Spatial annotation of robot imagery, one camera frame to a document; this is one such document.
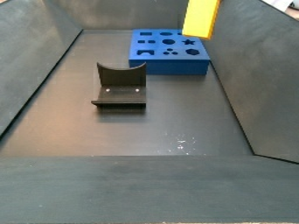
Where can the yellow arch block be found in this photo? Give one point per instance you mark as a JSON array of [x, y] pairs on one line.
[[201, 17]]

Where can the black curved fixture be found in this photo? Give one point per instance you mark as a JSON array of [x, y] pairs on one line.
[[122, 86]]

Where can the blue foam shape board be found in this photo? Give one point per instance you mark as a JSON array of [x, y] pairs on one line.
[[167, 52]]

